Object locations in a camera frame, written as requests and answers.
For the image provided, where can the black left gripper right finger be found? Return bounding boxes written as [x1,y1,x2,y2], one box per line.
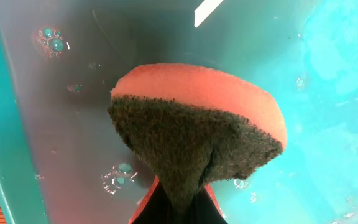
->
[194,186,227,224]

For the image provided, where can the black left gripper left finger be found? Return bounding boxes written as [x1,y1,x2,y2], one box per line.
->
[131,182,172,224]

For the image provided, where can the green and orange sponge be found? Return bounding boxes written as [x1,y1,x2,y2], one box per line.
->
[108,63,288,224]

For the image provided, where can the teal plastic tray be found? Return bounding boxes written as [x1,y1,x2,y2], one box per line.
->
[0,1,358,223]

